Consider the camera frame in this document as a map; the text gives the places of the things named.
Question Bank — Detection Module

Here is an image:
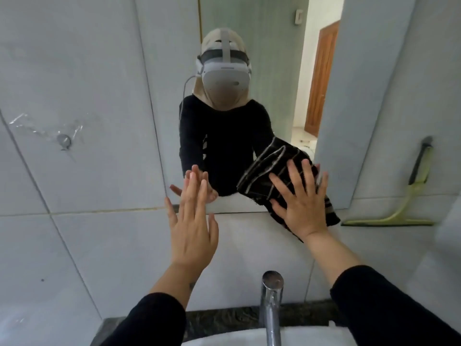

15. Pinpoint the person's left forearm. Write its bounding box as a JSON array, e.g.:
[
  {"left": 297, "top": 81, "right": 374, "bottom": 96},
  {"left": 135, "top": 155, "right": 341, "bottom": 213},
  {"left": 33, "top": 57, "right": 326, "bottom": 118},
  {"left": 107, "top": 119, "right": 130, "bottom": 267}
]
[{"left": 95, "top": 262, "right": 203, "bottom": 346}]

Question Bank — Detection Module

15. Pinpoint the frameless wall mirror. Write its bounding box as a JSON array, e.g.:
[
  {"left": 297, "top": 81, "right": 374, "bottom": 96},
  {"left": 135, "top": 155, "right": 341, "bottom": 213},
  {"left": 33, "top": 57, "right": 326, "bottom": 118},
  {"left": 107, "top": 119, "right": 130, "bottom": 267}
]
[{"left": 134, "top": 0, "right": 420, "bottom": 215}]

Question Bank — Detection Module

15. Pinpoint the white sink basin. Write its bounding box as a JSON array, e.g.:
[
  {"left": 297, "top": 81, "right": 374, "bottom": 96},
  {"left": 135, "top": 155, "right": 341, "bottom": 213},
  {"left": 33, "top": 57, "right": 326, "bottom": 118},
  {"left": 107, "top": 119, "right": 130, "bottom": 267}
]
[{"left": 182, "top": 326, "right": 358, "bottom": 346}]

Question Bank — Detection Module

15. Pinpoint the black striped cloth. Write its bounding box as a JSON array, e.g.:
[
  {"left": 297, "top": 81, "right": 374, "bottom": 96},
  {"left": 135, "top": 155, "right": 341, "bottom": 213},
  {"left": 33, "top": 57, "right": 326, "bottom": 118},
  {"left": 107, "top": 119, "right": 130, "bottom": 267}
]
[{"left": 237, "top": 149, "right": 341, "bottom": 243}]

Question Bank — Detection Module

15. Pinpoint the person's right hand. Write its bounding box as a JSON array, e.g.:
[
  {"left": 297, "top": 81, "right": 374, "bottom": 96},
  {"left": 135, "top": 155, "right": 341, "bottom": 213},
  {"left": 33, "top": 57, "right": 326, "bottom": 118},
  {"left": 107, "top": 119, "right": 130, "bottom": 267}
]
[{"left": 269, "top": 159, "right": 329, "bottom": 242}]

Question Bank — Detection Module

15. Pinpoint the green window squeegee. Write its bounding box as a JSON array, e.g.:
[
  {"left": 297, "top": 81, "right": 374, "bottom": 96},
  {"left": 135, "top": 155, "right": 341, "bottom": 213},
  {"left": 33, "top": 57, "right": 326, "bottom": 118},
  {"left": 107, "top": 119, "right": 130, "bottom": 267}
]
[{"left": 341, "top": 136, "right": 436, "bottom": 227}]

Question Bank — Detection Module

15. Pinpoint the person's right forearm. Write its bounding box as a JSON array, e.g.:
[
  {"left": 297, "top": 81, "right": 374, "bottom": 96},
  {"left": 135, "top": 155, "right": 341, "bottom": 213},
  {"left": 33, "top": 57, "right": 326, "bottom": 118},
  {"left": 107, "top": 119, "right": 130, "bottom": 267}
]
[{"left": 304, "top": 230, "right": 461, "bottom": 346}]

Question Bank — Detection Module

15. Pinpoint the chrome faucet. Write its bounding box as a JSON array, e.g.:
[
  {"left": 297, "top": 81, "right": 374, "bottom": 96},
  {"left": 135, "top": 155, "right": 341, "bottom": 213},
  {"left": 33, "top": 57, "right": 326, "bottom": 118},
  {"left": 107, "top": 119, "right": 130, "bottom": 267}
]
[{"left": 260, "top": 271, "right": 285, "bottom": 346}]

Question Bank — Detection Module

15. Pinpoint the person's left hand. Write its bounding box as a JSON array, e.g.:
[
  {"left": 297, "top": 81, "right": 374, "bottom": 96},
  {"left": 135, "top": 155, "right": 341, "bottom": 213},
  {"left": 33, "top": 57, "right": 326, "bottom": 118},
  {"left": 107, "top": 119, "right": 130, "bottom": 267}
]
[{"left": 164, "top": 172, "right": 219, "bottom": 270}]

